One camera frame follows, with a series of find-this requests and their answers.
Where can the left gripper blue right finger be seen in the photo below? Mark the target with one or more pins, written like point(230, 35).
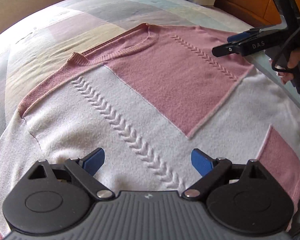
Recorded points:
point(214, 173)

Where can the person right hand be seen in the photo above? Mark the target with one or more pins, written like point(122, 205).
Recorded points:
point(292, 63)

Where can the pastel patchwork bed sheet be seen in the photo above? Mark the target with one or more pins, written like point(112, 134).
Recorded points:
point(65, 30)

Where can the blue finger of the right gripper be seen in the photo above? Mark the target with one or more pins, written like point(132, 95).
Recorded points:
point(240, 36)
point(225, 49)

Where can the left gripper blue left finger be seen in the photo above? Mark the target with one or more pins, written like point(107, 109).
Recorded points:
point(82, 173)

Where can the pink and white knit sweater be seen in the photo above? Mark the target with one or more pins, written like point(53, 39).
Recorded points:
point(148, 97)

